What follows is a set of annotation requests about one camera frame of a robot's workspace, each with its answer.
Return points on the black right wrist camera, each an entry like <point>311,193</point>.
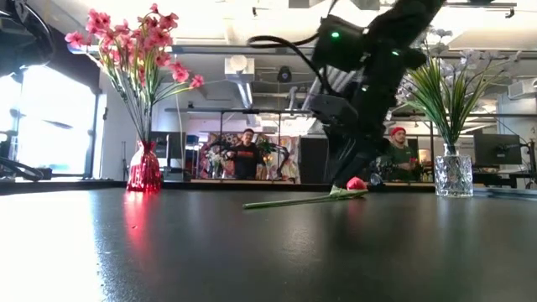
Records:
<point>335,46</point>

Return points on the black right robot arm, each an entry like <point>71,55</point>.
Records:
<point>407,21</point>

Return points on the colourful wall art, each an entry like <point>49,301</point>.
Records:
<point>218,140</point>

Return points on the person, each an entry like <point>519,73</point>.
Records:
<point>246,157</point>
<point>400,157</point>

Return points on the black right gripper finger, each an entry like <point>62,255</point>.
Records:
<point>352,161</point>

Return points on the black computer monitor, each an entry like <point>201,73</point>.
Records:
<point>497,149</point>

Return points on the red artificial tulip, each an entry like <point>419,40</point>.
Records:
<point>356,183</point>

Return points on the black ceiling speaker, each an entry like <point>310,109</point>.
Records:
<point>284,74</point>

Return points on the black overhead beam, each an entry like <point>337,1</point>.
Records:
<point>251,111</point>

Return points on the white ceiling unit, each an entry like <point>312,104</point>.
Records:
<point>239,67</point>

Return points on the clear glass vase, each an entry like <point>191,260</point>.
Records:
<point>453,176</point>

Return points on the black partition panel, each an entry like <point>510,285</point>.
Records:
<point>312,159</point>

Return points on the red glass vase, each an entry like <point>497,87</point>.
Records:
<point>144,170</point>

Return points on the white air conditioning unit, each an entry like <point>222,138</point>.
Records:
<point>522,89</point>

